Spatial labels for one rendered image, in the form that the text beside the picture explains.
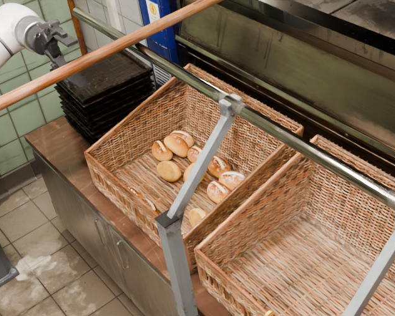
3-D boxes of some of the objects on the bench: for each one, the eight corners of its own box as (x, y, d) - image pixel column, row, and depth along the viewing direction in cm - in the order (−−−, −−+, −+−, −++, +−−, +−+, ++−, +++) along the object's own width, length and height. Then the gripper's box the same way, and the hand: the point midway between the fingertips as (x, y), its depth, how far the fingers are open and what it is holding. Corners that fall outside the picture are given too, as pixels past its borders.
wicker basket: (199, 123, 229) (190, 59, 211) (308, 194, 192) (308, 125, 174) (91, 185, 209) (70, 121, 191) (190, 278, 172) (175, 210, 154)
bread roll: (185, 157, 215) (195, 145, 214) (182, 160, 209) (192, 149, 207) (163, 139, 215) (173, 128, 214) (160, 143, 209) (169, 131, 207)
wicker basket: (317, 199, 190) (317, 130, 172) (481, 308, 153) (502, 234, 135) (196, 284, 170) (182, 216, 152) (351, 434, 133) (357, 365, 115)
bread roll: (163, 173, 209) (169, 157, 208) (183, 186, 203) (189, 168, 202) (152, 173, 205) (158, 155, 204) (172, 185, 199) (179, 167, 198)
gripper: (38, -9, 157) (80, 15, 143) (63, 69, 172) (102, 98, 158) (12, 2, 154) (52, 27, 140) (39, 81, 169) (78, 111, 155)
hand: (76, 63), depth 150 cm, fingers open, 12 cm apart
